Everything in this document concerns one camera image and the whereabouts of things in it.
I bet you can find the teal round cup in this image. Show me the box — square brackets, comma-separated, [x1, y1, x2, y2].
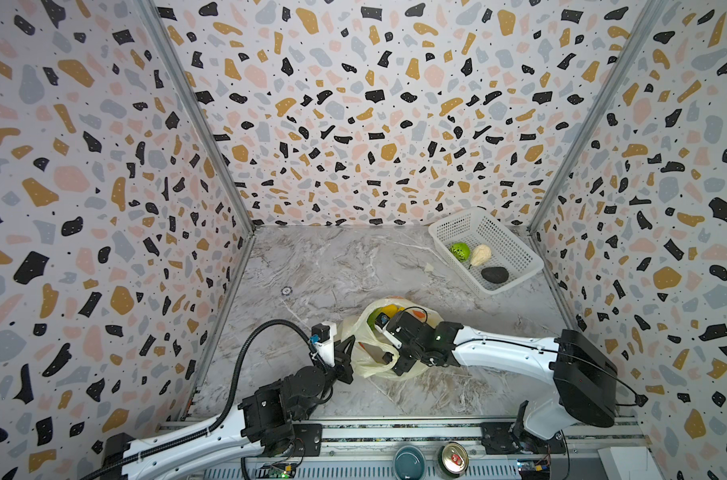
[393, 445, 427, 480]

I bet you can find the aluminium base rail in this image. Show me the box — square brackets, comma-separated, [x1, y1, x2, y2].
[191, 417, 650, 479]

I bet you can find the metal drink can top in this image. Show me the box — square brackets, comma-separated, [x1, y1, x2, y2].
[437, 442, 469, 479]

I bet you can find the yellow plastic bag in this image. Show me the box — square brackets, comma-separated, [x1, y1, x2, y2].
[335, 297, 443, 381]

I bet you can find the green circuit board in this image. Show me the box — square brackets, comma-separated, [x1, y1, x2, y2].
[517, 460, 551, 480]
[254, 462, 297, 479]

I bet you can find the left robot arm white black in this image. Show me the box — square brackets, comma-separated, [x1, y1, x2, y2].
[86, 336, 355, 479]

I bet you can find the dark avocado fruit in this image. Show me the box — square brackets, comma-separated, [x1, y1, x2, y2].
[481, 266, 511, 285]

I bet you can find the green yellow mango fruit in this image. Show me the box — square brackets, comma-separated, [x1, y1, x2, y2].
[367, 304, 399, 330]

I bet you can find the left green circuit board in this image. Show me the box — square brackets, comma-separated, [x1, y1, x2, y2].
[254, 462, 297, 479]

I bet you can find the black corrugated cable conduit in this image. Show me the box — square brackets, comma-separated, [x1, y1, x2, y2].
[77, 319, 314, 480]

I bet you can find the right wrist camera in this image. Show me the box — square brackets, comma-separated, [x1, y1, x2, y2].
[373, 312, 399, 345]

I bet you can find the beige pear fruit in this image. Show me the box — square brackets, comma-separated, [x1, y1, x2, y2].
[469, 244, 493, 267]

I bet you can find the white box corner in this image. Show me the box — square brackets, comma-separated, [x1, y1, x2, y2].
[597, 446, 663, 480]

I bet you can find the right green circuit board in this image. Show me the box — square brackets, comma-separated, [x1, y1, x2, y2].
[517, 460, 551, 480]

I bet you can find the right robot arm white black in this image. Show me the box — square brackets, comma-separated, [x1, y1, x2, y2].
[373, 307, 617, 454]

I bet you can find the bright green round fruit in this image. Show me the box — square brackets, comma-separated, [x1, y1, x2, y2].
[449, 242, 471, 262]

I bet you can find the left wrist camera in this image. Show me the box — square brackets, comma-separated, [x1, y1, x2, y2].
[310, 322, 336, 367]

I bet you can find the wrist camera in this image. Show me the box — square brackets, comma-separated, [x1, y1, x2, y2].
[373, 312, 399, 345]
[310, 322, 336, 367]

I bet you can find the white plastic mesh basket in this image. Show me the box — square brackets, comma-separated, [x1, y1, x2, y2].
[429, 208, 543, 298]

